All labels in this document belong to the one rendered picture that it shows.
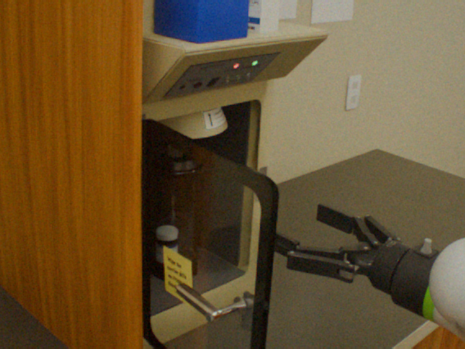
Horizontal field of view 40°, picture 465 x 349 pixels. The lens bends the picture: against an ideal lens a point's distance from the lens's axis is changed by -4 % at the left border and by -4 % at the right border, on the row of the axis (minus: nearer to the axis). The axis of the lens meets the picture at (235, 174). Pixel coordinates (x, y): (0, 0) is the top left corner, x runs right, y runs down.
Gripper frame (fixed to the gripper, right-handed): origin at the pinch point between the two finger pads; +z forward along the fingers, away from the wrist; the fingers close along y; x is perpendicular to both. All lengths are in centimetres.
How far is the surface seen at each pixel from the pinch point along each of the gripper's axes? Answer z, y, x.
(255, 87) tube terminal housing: 19.2, -9.1, -16.9
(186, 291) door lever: -1.7, 24.7, 1.6
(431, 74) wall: 62, -157, 7
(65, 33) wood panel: 25.4, 25.7, -28.9
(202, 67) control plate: 10.7, 11.6, -24.6
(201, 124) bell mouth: 21.5, 1.3, -11.4
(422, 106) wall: 62, -154, 19
